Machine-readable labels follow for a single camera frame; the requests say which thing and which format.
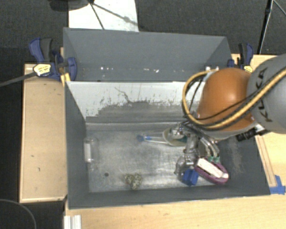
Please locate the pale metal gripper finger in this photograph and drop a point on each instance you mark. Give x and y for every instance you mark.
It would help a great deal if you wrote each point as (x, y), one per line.
(180, 165)
(190, 165)

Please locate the blue block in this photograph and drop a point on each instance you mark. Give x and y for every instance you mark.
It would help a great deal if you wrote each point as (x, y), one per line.
(189, 178)

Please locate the purple and white brush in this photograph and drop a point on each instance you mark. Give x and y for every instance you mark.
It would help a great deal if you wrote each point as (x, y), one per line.
(213, 173)

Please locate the cream round bowl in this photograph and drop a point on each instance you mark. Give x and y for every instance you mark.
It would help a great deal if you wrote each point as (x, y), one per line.
(172, 139)

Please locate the blue and white thin tool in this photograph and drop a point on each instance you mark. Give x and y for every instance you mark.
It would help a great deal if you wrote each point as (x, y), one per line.
(147, 138)

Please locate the camouflage toy animal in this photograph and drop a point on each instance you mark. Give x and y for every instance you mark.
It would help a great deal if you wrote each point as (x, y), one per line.
(133, 180)

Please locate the grey metal bin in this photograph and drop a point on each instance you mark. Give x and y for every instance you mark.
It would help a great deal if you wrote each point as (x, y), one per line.
(124, 151)

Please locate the clear glass jar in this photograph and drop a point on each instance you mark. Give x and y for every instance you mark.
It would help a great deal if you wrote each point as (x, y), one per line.
(88, 150)

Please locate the pale wood board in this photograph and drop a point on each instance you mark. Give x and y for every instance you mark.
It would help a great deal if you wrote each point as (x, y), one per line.
(44, 137)

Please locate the black cylinder on white bracket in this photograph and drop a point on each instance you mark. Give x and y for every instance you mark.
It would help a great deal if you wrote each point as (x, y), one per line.
(246, 135)

